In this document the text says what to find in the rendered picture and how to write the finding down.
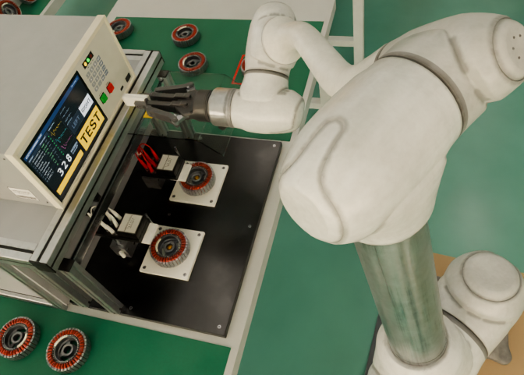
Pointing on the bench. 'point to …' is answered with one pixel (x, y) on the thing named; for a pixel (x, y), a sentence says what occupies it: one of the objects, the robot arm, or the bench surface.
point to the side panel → (24, 288)
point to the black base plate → (137, 205)
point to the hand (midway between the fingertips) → (136, 100)
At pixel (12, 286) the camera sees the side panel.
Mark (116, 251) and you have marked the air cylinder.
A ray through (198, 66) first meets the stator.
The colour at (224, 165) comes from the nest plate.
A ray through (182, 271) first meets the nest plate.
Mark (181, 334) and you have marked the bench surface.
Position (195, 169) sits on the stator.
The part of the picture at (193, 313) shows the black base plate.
